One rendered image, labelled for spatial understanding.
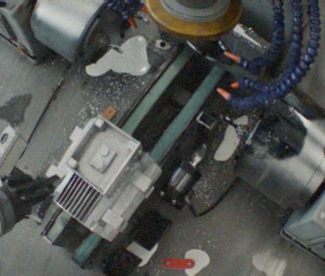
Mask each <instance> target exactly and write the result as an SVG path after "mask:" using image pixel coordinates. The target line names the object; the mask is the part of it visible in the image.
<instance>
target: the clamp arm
mask: <svg viewBox="0 0 325 276"><path fill-rule="evenodd" d="M216 122H217V121H216V118H214V117H213V116H212V115H210V114H209V113H205V112H201V114H200V116H199V117H198V119H197V123H196V130H195V144H194V152H193V156H192V157H194V158H195V159H197V158H198V157H200V158H199V159H198V160H199V161H200V162H204V161H205V160H206V159H207V157H208V156H209V151H210V149H211V145H212V142H213V136H214V132H215V126H216ZM194 155H195V156H194ZM201 159H202V160H201Z"/></svg>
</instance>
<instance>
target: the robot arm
mask: <svg viewBox="0 0 325 276"><path fill-rule="evenodd" d="M32 178H33V177H32V176H31V175H30V174H27V175H19V176H11V177H9V176H4V175H1V176H0V238H1V237H2V236H3V235H5V234H7V233H9V232H10V231H12V230H13V228H14V225H15V224H18V223H19V222H20V221H21V220H23V219H30V218H33V219H35V220H36V223H37V224H38V225H41V223H42V221H43V218H44V214H45V213H46V211H47V210H48V208H49V207H50V205H51V204H52V201H53V198H54V195H53V194H54V193H53V192H54V191H55V190H56V189H57V187H58V185H59V182H60V181H61V178H60V177H59V176H58V175H57V174H56V175H55V174H54V175H52V176H51V177H48V178H46V179H45V178H44V177H43V178H40V177H36V179H35V180H34V179H32ZM41 201H43V203H42V204H41V205H40V207H39V209H37V210H35V211H34V212H32V206H33V205H36V204H38V203H39V202H41Z"/></svg>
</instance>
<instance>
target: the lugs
mask: <svg viewBox="0 0 325 276"><path fill-rule="evenodd" d="M95 119H96V118H95V117H93V118H92V119H91V121H90V122H89V125H88V127H90V126H91V124H92V123H93V122H94V120H95ZM153 161H154V159H153V158H152V157H151V156H149V155H148V154H146V153H145V152H144V151H143V152H142V155H141V156H139V157H138V162H139V163H141V164H142V165H143V166H144V167H146V168H149V166H150V165H151V163H152V162H153ZM88 228H89V230H91V231H93V232H95V233H96V234H97V235H98V236H101V235H100V234H102V232H103V230H104V229H105V228H103V227H102V226H101V225H99V223H96V222H95V221H92V222H91V223H90V225H89V226H88Z"/></svg>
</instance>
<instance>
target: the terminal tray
mask: <svg viewBox="0 0 325 276"><path fill-rule="evenodd" d="M99 120H101V121H102V124H101V125H99V124H98V121H99ZM131 142H132V143H134V146H133V147H130V143H131ZM142 152H143V150H142V145H141V143H140V142H138V141H137V140H136V139H134V138H133V137H131V136H129V135H128V134H126V133H125V132H124V131H123V130H122V129H120V128H119V127H117V126H114V125H113V124H111V123H110V122H109V121H108V120H107V119H105V118H104V117H103V116H101V115H100V114H99V115H98V116H97V117H96V119H95V120H94V122H93V123H92V124H91V126H90V127H89V129H88V130H87V132H86V133H85V134H84V135H83V138H82V139H81V140H80V142H79V144H78V145H77V146H76V147H75V149H74V151H73V152H72V153H71V155H70V157H69V159H68V160H67V161H66V163H65V165H66V166H67V167H68V168H69V169H70V170H71V171H72V172H74V173H75V174H76V175H78V176H79V177H80V178H81V179H83V180H84V181H85V182H87V183H88V184H89V185H91V186H92V187H94V188H95V189H96V190H98V191H99V192H100V193H101V194H103V195H104V196H106V197H107V198H108V199H109V198H110V197H113V196H114V195H113V193H116V192H117V188H120V187H121V186H120V182H121V183H123V182H124V180H123V179H124V178H127V177H128V175H127V173H130V169H131V168H134V167H135V165H134V163H138V157H139V156H141V155H142ZM70 161H73V162H74V163H73V165H72V164H70ZM101 184H104V188H102V187H101V186H100V185H101Z"/></svg>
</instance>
